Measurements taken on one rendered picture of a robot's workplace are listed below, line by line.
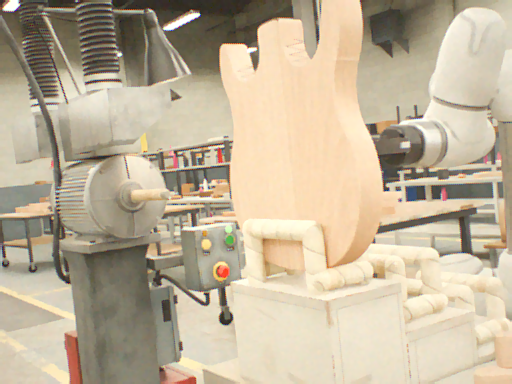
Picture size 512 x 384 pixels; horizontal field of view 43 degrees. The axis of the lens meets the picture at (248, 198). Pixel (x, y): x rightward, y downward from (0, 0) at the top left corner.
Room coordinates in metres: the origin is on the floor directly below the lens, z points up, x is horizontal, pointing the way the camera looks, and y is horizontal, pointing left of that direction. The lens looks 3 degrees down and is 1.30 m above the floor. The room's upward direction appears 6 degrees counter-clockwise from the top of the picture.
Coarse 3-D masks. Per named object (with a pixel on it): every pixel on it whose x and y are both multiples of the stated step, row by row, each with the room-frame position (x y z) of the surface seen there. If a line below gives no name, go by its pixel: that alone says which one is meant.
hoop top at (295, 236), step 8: (248, 224) 1.08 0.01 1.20; (256, 224) 1.06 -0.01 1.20; (264, 224) 1.04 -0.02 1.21; (272, 224) 1.02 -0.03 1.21; (280, 224) 1.00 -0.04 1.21; (288, 224) 0.98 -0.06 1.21; (296, 224) 0.97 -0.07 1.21; (304, 224) 0.95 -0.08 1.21; (312, 224) 0.94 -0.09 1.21; (248, 232) 1.08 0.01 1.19; (256, 232) 1.06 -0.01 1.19; (264, 232) 1.04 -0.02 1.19; (272, 232) 1.02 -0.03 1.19; (280, 232) 1.00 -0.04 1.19; (288, 232) 0.98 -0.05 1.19; (296, 232) 0.96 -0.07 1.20; (304, 232) 0.94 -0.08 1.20; (296, 240) 0.98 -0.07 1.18
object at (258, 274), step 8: (248, 240) 1.08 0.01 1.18; (256, 240) 1.08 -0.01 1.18; (248, 248) 1.08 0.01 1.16; (256, 248) 1.08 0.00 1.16; (248, 256) 1.08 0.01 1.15; (256, 256) 1.08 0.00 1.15; (248, 264) 1.09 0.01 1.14; (256, 264) 1.08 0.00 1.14; (264, 264) 1.09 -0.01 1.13; (248, 272) 1.09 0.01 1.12; (256, 272) 1.08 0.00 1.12; (264, 272) 1.09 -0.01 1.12; (248, 280) 1.09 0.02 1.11; (256, 280) 1.08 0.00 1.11; (264, 280) 1.09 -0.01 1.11
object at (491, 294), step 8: (488, 288) 1.16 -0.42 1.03; (496, 288) 1.15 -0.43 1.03; (488, 296) 1.16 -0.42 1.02; (496, 296) 1.15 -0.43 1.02; (488, 304) 1.16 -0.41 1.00; (496, 304) 1.15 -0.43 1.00; (488, 312) 1.16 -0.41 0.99; (496, 312) 1.15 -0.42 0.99; (504, 312) 1.16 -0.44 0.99; (488, 320) 1.17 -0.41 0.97
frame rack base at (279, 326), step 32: (256, 288) 1.05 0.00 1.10; (288, 288) 1.01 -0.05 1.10; (352, 288) 0.96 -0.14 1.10; (384, 288) 0.96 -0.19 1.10; (256, 320) 1.06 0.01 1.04; (288, 320) 0.98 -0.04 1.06; (320, 320) 0.91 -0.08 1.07; (352, 320) 0.92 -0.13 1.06; (384, 320) 0.95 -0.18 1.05; (256, 352) 1.07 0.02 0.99; (288, 352) 0.99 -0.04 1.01; (320, 352) 0.92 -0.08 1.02; (352, 352) 0.92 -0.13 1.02; (384, 352) 0.95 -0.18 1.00
